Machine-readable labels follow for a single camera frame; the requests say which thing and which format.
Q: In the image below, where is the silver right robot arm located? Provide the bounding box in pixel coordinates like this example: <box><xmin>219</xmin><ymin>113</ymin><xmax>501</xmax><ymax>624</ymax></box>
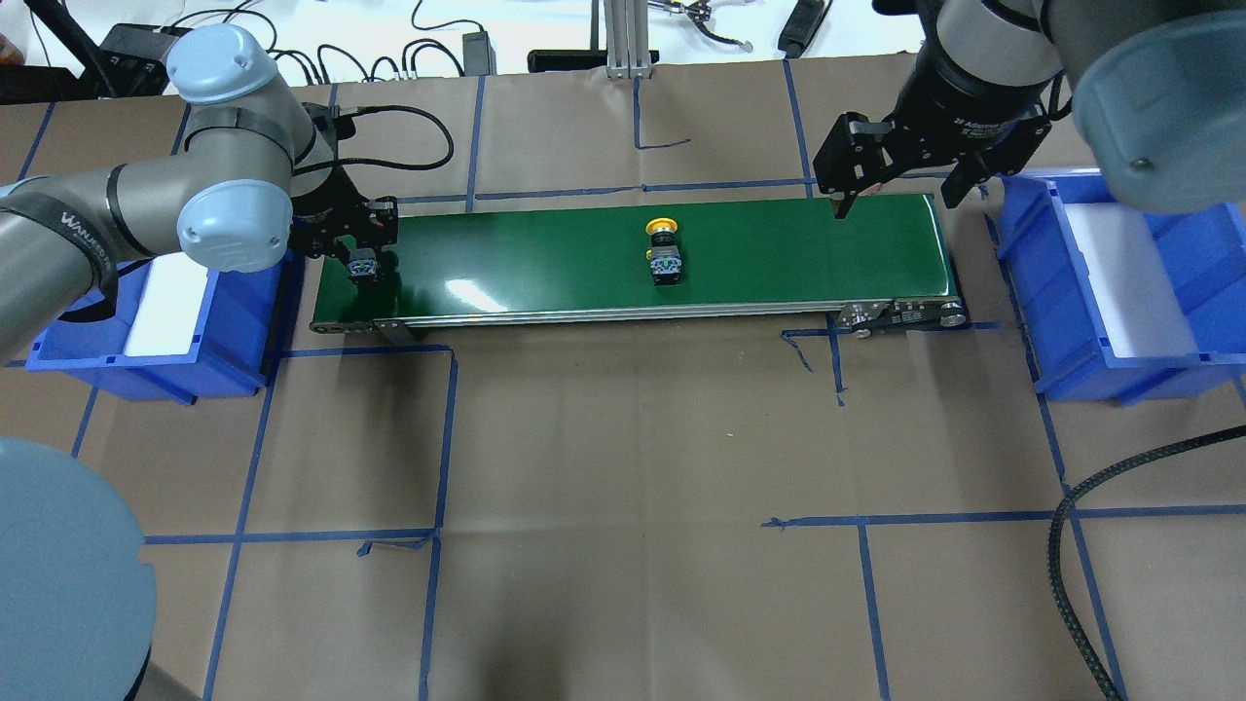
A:
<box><xmin>812</xmin><ymin>1</ymin><xmax>1245</xmax><ymax>218</ymax></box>

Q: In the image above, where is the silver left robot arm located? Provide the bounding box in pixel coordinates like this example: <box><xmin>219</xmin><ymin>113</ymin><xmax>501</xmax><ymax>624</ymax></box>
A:
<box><xmin>2</xmin><ymin>25</ymin><xmax>399</xmax><ymax>700</ymax></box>

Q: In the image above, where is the yellow push button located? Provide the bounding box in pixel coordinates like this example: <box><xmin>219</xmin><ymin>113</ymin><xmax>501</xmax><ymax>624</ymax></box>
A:
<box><xmin>645</xmin><ymin>217</ymin><xmax>682</xmax><ymax>285</ymax></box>

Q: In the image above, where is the blue empty bin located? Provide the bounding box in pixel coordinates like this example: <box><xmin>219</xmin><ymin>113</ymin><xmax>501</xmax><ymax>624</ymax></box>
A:
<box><xmin>996</xmin><ymin>171</ymin><xmax>1245</xmax><ymax>405</ymax></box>

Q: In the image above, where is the red push button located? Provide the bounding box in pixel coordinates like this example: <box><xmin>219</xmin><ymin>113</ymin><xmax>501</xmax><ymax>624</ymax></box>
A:
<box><xmin>346</xmin><ymin>247</ymin><xmax>385</xmax><ymax>288</ymax></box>

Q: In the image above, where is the aluminium frame post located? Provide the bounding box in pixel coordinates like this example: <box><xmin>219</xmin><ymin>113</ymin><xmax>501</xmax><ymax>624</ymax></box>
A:
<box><xmin>602</xmin><ymin>0</ymin><xmax>653</xmax><ymax>78</ymax></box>

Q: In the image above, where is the blue bin with buttons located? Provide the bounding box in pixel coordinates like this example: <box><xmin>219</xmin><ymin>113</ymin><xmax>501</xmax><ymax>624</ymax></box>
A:
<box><xmin>24</xmin><ymin>176</ymin><xmax>297</xmax><ymax>406</ymax></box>

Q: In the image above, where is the white foam pad target bin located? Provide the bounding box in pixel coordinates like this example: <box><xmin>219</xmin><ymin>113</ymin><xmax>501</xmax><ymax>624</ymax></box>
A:
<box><xmin>1065</xmin><ymin>203</ymin><xmax>1197</xmax><ymax>359</ymax></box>

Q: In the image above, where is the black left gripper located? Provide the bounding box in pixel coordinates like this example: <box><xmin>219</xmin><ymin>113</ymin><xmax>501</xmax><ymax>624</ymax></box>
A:
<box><xmin>288</xmin><ymin>166</ymin><xmax>400</xmax><ymax>265</ymax></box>

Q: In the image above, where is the green conveyor belt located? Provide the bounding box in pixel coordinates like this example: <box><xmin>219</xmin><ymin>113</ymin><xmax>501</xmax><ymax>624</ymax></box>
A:
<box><xmin>309</xmin><ymin>194</ymin><xmax>969</xmax><ymax>336</ymax></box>

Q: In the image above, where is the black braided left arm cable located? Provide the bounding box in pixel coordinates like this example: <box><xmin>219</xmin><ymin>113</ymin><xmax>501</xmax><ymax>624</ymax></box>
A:
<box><xmin>1049</xmin><ymin>425</ymin><xmax>1246</xmax><ymax>701</ymax></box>

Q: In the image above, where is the black power adapter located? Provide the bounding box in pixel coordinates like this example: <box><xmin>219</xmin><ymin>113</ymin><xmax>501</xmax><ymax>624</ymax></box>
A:
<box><xmin>461</xmin><ymin>27</ymin><xmax>497</xmax><ymax>76</ymax></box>

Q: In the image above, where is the black electronics box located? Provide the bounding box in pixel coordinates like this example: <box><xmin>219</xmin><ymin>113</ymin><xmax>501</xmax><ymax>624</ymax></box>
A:
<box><xmin>98</xmin><ymin>22</ymin><xmax>192</xmax><ymax>98</ymax></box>

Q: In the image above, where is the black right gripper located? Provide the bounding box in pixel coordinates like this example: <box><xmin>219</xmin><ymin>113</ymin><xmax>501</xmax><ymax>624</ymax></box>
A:
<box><xmin>812</xmin><ymin>27</ymin><xmax>1057</xmax><ymax>219</ymax></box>

